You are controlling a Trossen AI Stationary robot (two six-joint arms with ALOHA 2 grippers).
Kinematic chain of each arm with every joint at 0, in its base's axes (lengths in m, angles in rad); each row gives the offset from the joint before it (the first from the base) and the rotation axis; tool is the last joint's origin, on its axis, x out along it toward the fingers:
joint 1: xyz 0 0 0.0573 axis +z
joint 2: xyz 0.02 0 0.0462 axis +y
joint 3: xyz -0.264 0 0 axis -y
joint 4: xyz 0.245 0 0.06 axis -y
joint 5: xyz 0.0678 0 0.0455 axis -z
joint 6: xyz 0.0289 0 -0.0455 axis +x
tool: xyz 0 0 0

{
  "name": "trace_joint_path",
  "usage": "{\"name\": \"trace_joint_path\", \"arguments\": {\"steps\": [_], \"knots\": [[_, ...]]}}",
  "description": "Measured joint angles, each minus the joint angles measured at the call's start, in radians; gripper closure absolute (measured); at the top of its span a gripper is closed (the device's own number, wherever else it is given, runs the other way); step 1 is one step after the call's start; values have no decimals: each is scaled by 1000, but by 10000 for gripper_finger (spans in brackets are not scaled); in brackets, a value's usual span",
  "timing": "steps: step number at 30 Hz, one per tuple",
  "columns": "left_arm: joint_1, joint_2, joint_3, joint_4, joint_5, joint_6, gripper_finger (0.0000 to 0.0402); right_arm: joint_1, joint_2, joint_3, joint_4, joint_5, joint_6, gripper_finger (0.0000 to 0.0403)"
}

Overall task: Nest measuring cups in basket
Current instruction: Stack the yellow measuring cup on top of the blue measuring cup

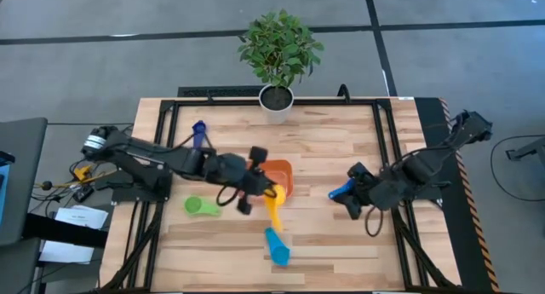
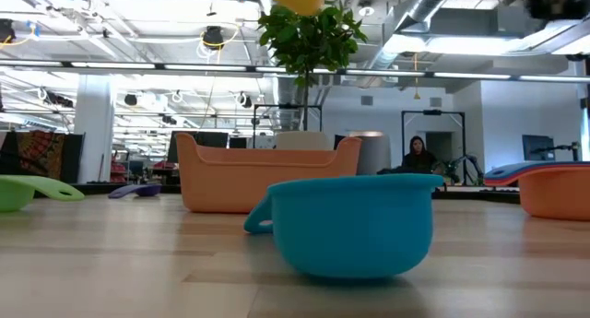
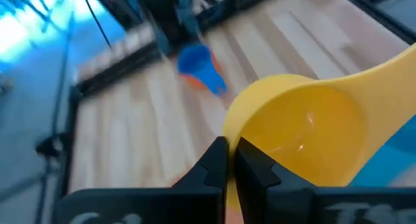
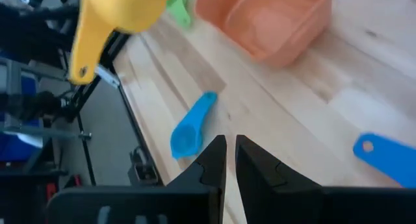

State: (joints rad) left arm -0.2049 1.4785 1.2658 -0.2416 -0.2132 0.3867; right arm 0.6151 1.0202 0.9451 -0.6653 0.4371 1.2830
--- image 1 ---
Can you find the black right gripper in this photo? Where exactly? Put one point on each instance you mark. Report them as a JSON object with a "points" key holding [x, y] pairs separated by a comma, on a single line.
{"points": [[374, 187]]}

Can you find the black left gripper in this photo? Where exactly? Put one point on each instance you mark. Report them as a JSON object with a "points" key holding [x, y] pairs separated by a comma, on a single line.
{"points": [[230, 170]]}

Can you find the dark blue plastic tag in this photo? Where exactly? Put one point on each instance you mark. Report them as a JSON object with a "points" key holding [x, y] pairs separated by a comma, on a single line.
{"points": [[340, 191]]}

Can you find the yellow plastic measuring cup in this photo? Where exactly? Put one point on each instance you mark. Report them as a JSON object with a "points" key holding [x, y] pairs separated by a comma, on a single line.
{"points": [[276, 213]]}

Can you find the orange plastic basket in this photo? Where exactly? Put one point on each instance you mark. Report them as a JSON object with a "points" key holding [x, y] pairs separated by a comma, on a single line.
{"points": [[283, 172]]}

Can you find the light blue plastic measuring cup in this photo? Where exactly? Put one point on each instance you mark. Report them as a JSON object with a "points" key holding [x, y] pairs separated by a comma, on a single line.
{"points": [[279, 251]]}

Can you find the green plastic measuring cup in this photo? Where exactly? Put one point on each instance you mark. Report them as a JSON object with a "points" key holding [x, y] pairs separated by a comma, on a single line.
{"points": [[193, 205]]}

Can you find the purple plastic measuring cup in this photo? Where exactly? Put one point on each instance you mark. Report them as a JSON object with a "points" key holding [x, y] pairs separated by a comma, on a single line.
{"points": [[199, 130]]}

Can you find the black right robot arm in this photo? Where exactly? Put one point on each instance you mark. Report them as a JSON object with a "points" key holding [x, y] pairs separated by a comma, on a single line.
{"points": [[426, 162]]}

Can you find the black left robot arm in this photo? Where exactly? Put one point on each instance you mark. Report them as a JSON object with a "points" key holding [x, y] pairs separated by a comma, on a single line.
{"points": [[140, 153]]}

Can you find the black mat with hazard stripe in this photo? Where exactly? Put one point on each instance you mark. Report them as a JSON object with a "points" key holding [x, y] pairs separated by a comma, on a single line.
{"points": [[430, 115]]}

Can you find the black perforated panel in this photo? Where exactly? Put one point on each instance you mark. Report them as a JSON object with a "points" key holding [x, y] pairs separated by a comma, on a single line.
{"points": [[213, 91]]}

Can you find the green plant in white pot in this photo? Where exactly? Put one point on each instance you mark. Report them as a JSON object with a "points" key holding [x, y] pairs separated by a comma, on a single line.
{"points": [[277, 51]]}

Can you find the grey stand leg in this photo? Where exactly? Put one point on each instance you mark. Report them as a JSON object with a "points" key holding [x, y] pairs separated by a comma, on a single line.
{"points": [[528, 150]]}

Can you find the black power adapter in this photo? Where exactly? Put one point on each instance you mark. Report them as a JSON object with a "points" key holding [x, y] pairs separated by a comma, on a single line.
{"points": [[83, 194]]}

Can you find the white paper sheet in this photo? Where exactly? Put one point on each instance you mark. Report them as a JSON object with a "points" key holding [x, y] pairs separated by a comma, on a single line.
{"points": [[81, 217], [64, 252]]}

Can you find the grey side table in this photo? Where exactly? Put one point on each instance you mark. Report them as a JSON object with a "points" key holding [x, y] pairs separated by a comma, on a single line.
{"points": [[21, 179]]}

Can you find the blue box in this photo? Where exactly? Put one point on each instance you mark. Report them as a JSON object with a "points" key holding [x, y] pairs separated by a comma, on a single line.
{"points": [[3, 191]]}

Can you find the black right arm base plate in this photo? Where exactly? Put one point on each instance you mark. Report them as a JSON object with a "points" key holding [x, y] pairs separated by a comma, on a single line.
{"points": [[430, 192]]}

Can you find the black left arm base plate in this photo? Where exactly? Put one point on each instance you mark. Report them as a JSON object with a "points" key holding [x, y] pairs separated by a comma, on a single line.
{"points": [[127, 194]]}

